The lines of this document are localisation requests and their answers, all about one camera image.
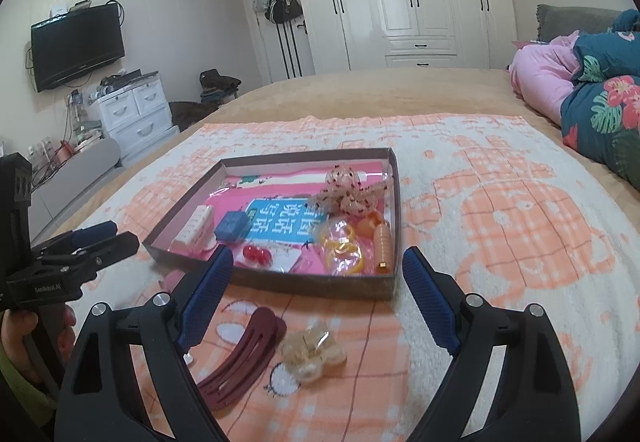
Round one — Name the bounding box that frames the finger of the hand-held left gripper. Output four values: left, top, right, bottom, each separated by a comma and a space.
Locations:
35, 221, 118, 259
42, 232, 140, 283

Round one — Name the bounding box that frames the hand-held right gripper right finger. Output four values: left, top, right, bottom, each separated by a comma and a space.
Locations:
401, 246, 583, 442

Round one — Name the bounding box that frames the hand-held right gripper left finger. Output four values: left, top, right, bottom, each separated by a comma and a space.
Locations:
52, 244, 235, 442

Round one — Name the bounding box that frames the red bead hair accessory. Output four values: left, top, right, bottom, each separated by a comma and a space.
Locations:
242, 244, 275, 267

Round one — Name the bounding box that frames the white hair clip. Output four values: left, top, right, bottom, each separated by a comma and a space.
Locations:
170, 204, 217, 253

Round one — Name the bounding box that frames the maroon hair clip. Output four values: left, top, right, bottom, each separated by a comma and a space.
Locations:
197, 306, 288, 412

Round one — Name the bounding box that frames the small blue box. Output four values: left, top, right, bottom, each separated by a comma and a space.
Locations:
215, 211, 251, 243

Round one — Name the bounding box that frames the plastic bag of yellow rings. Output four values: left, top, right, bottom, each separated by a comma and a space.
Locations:
312, 217, 373, 277

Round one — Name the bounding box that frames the shallow cardboard box pink lining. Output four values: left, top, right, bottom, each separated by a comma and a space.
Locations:
142, 148, 403, 301

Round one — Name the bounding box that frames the clear yellow flower hair clip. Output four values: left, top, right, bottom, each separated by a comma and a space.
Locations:
277, 327, 347, 385

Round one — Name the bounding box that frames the spotted bow hair tie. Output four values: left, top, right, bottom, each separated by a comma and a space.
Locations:
310, 164, 388, 217

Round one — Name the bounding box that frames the person's left hand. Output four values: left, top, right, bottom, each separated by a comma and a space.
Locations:
0, 307, 77, 367

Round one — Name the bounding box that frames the grey bench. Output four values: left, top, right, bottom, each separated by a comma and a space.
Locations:
30, 139, 122, 237

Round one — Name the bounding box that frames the orange and white printed blanket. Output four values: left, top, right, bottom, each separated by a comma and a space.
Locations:
30, 114, 640, 442

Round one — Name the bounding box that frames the white drawer cabinet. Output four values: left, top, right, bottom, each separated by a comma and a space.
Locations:
95, 72, 180, 163

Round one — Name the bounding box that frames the dark bag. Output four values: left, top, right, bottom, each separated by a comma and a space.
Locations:
170, 100, 218, 133

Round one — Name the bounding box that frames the black electronic box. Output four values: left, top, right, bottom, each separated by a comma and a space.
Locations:
102, 69, 158, 90

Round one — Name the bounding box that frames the black flat screen television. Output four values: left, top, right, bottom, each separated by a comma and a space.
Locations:
30, 4, 126, 93

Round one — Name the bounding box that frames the dark chair with clothes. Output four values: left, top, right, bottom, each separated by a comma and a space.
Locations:
199, 69, 242, 105

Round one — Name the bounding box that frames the tan bed sheet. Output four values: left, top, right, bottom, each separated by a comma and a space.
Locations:
120, 66, 640, 223

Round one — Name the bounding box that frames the white room door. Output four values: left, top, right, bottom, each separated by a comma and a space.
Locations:
239, 0, 316, 82

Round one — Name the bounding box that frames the pink quilt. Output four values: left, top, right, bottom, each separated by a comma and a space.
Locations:
507, 32, 588, 127

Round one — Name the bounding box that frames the floral blue quilt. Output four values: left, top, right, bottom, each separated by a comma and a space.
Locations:
560, 9, 640, 193

